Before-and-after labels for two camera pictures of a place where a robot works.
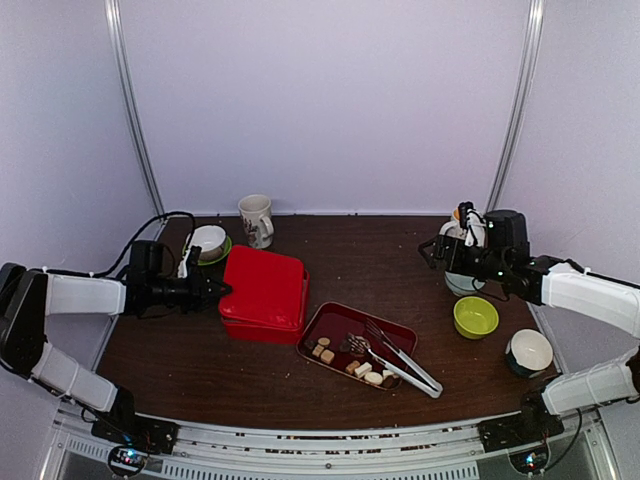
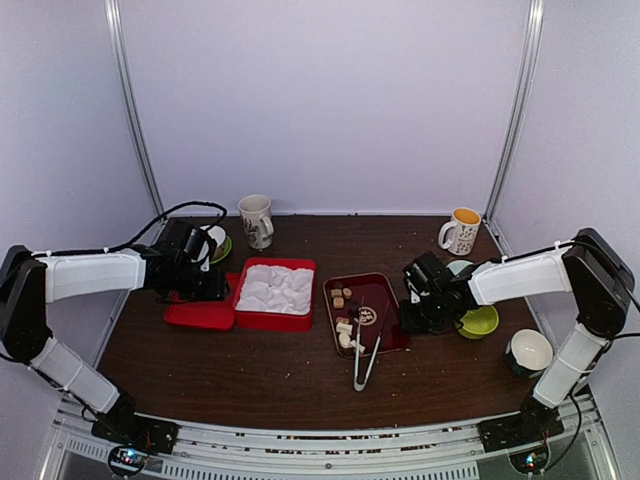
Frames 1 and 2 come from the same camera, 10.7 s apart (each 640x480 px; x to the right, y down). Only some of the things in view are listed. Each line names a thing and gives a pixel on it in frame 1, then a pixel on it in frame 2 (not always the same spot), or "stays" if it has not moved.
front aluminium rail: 590,450 stays
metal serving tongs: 434,390 to 361,386
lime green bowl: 475,317 stays
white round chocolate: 373,378 to 344,339
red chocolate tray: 356,344 to 342,292
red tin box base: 272,334 to 276,295
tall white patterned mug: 257,220 stays
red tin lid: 267,287 to 212,314
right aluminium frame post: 517,122 stays
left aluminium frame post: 133,110 stays
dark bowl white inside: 531,352 stays
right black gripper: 442,243 to 409,324
